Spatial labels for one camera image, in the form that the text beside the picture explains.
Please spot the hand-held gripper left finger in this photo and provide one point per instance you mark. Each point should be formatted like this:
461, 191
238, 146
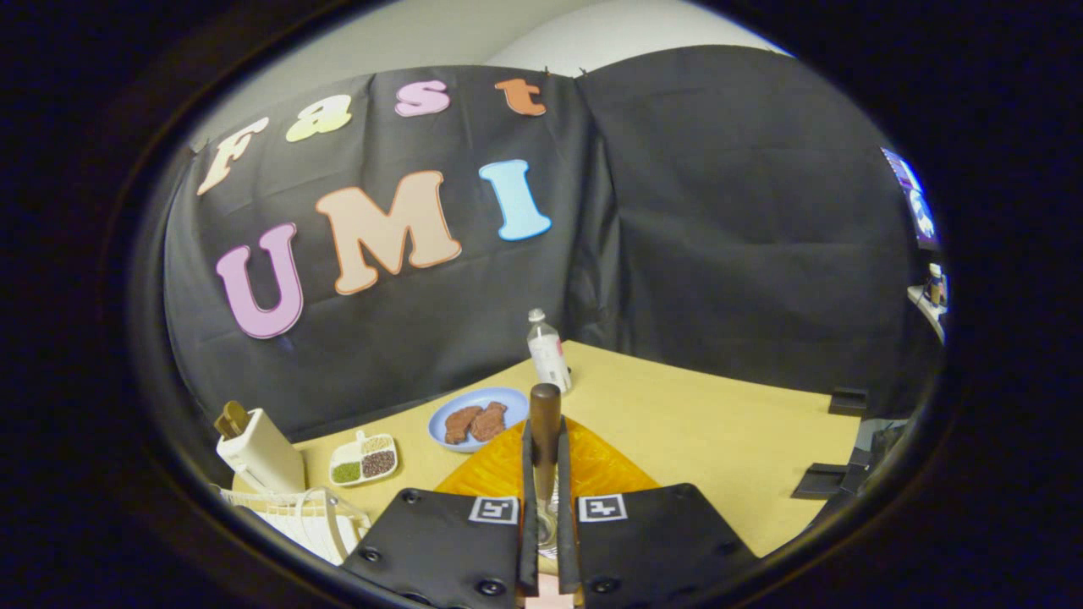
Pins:
440, 541

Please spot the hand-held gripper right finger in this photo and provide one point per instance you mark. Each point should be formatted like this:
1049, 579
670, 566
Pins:
660, 541

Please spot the blue plate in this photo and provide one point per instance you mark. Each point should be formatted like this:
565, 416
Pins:
495, 396

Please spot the brown meat piece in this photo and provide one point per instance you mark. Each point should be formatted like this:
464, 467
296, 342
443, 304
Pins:
461, 425
489, 421

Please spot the white divided grain tray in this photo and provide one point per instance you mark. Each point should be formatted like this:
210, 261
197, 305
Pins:
345, 461

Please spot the white drip tray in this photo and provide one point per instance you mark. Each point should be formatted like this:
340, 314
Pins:
306, 534

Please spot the black table clamp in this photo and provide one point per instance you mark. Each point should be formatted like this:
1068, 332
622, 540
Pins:
849, 401
821, 482

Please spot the white toaster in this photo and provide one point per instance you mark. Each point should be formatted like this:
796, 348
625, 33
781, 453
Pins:
266, 461

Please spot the clear plastic bottle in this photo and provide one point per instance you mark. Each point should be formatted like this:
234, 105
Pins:
550, 359

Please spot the brown toast slice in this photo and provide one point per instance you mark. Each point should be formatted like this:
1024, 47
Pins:
231, 419

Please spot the black backdrop cloth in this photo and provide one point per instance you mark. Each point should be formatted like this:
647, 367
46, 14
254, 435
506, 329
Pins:
719, 254

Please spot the computer monitor screen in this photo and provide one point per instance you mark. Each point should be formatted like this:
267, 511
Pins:
918, 211

